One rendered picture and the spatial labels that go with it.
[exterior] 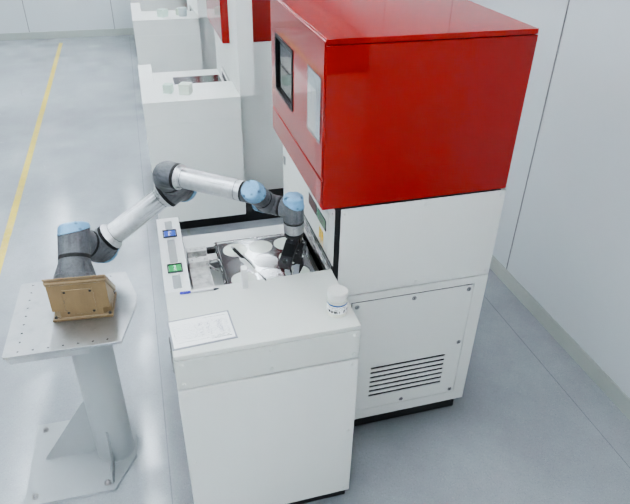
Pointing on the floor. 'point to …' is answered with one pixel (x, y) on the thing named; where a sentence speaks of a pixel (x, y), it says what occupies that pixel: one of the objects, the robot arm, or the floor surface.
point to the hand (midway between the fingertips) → (292, 278)
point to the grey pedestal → (85, 438)
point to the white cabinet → (271, 435)
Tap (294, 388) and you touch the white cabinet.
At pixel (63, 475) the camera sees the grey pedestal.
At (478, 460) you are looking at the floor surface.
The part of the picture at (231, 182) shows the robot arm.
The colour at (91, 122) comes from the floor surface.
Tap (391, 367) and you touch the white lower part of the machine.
